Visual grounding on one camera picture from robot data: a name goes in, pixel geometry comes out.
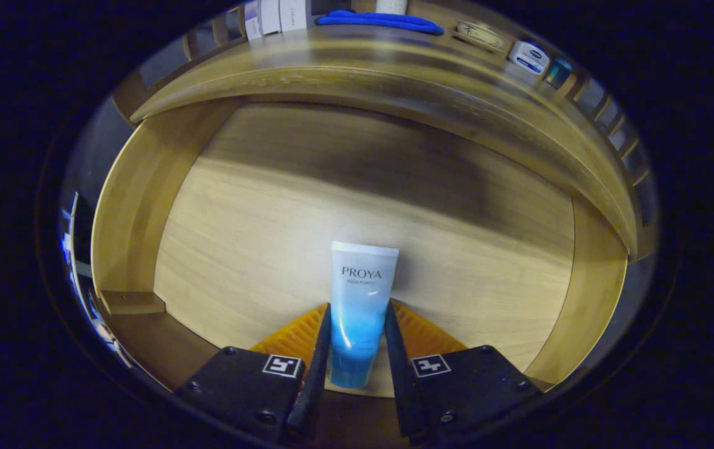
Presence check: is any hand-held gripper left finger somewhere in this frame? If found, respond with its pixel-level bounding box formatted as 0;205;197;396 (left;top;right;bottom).
175;302;332;445

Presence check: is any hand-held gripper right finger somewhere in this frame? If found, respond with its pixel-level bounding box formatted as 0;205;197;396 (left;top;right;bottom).
384;299;543;445

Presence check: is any blue white cosmetic tube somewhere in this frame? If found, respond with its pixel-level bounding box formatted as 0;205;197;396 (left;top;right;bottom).
330;241;400;389

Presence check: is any teal slim bottle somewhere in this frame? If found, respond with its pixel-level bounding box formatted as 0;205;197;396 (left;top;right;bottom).
544;57;574;89

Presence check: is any white lotion bottle blue cap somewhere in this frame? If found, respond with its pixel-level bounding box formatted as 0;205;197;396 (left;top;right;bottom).
506;41;551;77

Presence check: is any beige lidded ceramic teacup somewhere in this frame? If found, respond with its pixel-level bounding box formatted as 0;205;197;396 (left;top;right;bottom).
453;22;507;52

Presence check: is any blue folded cloth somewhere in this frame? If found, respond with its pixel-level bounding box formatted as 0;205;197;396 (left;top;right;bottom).
315;9;445;36

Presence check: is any thin pink book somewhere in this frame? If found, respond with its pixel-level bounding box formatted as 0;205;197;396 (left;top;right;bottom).
244;2;264;39

